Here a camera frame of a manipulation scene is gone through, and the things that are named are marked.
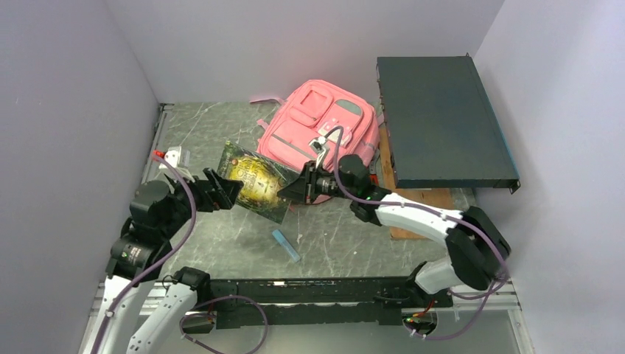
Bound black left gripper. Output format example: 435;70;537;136
161;165;243;237

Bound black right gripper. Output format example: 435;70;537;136
278;160;356;203

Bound shiny gold foil book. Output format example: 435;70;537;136
217;141;299;224

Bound pink student backpack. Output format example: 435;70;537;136
256;80;380;185

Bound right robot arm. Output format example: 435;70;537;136
277;155;511;306

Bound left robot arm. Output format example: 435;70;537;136
84;168;244;353

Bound light blue eraser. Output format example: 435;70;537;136
272;229;301;263

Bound wooden board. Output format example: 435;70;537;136
377;128;455;246

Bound dark green metal box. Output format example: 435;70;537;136
376;55;520;193

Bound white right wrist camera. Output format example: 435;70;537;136
309;136;329;168

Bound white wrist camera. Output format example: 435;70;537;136
153;146;193;180
309;136;329;168

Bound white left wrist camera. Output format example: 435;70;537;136
153;146;193;180

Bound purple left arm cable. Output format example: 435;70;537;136
90;156;270;354

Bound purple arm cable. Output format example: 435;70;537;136
90;156;270;354
328;125;511;342

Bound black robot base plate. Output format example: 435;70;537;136
186;276;453;330

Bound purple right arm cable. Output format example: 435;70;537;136
328;125;511;342

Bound aluminium frame rail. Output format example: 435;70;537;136
78;285;537;353

